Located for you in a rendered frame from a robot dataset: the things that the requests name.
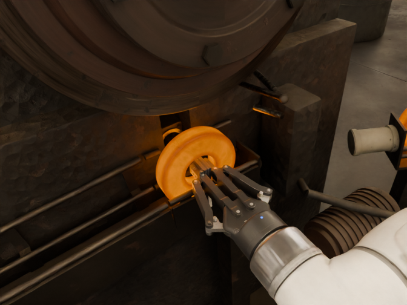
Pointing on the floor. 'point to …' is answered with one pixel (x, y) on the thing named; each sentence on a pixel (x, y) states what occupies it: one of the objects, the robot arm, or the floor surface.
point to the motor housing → (347, 222)
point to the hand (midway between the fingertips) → (197, 163)
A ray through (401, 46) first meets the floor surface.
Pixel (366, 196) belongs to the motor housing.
